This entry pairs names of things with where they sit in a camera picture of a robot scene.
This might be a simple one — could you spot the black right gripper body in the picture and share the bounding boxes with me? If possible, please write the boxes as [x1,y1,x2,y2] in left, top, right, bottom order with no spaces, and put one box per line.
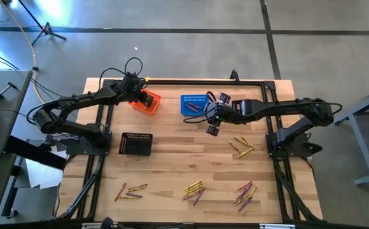
[203,101,236,125]

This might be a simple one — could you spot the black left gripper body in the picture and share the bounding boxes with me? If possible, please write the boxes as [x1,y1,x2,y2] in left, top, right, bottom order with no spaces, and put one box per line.
[129,81,150,100]

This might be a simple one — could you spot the yellow crayons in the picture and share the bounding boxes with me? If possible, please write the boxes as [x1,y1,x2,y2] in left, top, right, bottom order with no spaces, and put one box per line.
[228,140,242,153]

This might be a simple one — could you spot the crayon pile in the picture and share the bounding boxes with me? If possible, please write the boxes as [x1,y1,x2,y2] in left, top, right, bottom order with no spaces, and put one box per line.
[237,147,254,159]

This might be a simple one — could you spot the orange plastic basket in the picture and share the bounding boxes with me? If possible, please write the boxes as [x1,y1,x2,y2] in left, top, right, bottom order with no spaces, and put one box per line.
[127,89,162,116]

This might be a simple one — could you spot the blue plastic basket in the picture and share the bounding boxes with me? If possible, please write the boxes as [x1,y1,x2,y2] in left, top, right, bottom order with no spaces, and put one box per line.
[180,94,211,116]

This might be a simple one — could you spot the black plastic basket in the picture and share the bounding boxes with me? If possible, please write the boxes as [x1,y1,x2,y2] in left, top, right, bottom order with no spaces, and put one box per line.
[118,132,154,156]

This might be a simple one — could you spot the black tripod stand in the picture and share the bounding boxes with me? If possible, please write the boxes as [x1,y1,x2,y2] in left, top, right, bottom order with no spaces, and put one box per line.
[16,0,67,47]

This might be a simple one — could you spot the black desk support beam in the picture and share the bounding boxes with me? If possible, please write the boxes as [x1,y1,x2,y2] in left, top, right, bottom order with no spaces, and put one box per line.
[4,135,68,171]

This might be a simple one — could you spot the grey desk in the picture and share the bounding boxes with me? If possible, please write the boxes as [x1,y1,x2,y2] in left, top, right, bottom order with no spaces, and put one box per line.
[0,69,34,225]

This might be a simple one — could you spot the grey metal table legs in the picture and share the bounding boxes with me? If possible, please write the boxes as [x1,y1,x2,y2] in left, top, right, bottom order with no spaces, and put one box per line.
[332,81,369,186]

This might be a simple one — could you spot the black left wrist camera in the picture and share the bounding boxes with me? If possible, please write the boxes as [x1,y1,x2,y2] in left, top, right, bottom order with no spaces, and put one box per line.
[122,74,141,91]

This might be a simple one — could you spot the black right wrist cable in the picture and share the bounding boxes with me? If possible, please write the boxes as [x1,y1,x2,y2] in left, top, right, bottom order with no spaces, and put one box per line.
[183,90,219,124]

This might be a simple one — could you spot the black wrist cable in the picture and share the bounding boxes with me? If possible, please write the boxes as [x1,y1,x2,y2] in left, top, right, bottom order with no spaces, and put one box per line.
[99,57,144,93]
[183,90,219,124]

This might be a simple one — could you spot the black metal table frame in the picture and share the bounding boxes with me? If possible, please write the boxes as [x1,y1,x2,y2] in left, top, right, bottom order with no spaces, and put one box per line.
[52,78,324,223]

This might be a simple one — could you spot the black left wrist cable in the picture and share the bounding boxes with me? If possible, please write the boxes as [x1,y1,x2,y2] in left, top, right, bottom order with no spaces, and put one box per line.
[99,57,144,93]

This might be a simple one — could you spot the yellow floor cable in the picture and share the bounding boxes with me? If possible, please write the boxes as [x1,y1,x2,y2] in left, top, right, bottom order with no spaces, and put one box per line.
[0,0,45,104]

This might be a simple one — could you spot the silver metal bracket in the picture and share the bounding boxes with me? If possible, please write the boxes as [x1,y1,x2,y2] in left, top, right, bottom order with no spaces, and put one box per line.
[259,223,296,229]

